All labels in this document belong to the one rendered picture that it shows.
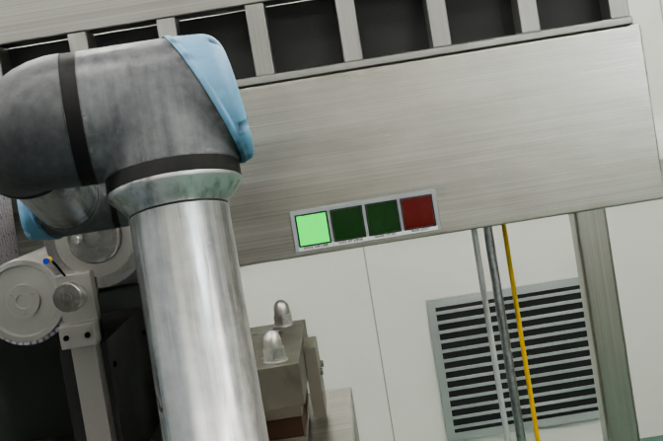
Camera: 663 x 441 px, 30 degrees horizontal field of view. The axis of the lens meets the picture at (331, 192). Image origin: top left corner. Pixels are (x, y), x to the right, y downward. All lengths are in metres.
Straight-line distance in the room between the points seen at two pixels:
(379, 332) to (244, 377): 3.48
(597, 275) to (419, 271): 2.19
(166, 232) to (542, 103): 1.20
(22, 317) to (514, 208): 0.83
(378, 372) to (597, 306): 2.26
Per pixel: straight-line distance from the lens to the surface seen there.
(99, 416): 1.80
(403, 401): 4.54
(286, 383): 1.77
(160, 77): 1.03
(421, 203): 2.10
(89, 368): 1.79
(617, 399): 2.37
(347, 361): 4.51
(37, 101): 1.04
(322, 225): 2.10
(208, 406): 1.00
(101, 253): 1.79
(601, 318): 2.34
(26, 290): 1.84
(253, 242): 2.11
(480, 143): 2.11
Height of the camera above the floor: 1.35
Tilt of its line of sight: 3 degrees down
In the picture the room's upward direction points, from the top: 9 degrees counter-clockwise
